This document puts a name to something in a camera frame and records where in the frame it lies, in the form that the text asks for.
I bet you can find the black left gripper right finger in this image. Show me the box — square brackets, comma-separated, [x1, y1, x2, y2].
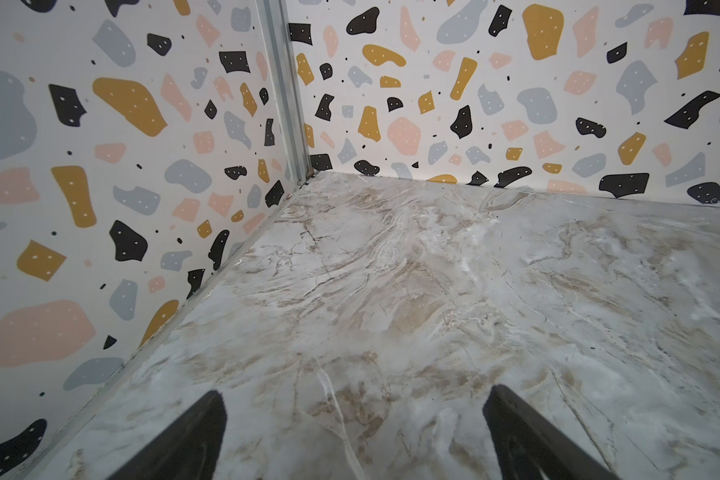
[482, 384, 616, 480]

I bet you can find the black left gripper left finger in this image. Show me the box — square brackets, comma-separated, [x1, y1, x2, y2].
[109, 390, 227, 480]

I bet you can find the aluminium corner post left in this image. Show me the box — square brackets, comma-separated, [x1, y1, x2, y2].
[256, 0, 313, 187]

